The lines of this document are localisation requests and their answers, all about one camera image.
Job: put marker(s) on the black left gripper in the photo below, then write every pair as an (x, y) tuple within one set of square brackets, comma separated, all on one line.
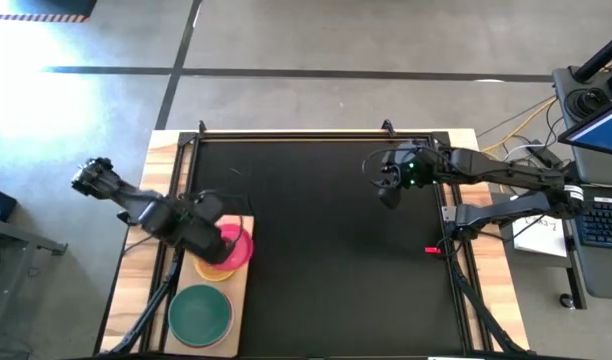
[(206, 240)]

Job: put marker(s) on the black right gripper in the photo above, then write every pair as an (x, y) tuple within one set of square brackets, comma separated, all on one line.
[(411, 167)]

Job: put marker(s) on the pink translucent plastic bowl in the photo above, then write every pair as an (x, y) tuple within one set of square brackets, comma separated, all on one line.
[(242, 250)]

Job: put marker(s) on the red translucent plastic bowl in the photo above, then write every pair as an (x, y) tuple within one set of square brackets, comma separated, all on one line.
[(226, 278)]

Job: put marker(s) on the green translucent plastic bowl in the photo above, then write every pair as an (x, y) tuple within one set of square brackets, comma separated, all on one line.
[(200, 316)]

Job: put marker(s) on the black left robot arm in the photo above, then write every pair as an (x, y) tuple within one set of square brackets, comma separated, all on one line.
[(121, 192)]

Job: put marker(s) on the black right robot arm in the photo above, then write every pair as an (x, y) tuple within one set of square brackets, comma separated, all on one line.
[(486, 165)]

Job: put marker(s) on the wooden shelf board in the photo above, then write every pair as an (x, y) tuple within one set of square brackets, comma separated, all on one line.
[(236, 320)]

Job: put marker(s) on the red tag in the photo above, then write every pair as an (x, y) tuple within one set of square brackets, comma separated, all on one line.
[(432, 250)]

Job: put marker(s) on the black table mat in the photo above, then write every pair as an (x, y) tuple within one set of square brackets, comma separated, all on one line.
[(336, 250)]

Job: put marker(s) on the black power strip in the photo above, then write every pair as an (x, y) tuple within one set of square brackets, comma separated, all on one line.
[(545, 155)]

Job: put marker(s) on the white paper sheet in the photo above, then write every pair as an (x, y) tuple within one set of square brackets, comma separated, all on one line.
[(536, 242)]

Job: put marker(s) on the grey desk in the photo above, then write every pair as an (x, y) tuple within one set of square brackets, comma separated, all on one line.
[(11, 235)]

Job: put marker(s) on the cart caster wheel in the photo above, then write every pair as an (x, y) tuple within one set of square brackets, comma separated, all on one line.
[(567, 300)]

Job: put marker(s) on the computer monitor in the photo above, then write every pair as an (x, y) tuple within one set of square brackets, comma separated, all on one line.
[(598, 130)]

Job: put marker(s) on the black keyboard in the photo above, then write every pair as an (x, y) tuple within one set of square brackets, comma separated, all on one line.
[(606, 227)]

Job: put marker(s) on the grey equipment cart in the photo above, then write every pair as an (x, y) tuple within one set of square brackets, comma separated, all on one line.
[(606, 272)]

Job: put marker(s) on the black pole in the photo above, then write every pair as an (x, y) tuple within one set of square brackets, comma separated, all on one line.
[(601, 57)]

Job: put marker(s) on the dark floor mat striped edge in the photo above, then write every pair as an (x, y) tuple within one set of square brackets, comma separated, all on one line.
[(36, 9)]

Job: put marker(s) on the black frame clamp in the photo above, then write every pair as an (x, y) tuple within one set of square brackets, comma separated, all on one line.
[(388, 128), (202, 129)]

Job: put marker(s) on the black aluminium table frame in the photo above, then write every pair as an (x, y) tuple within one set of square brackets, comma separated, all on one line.
[(311, 135)]

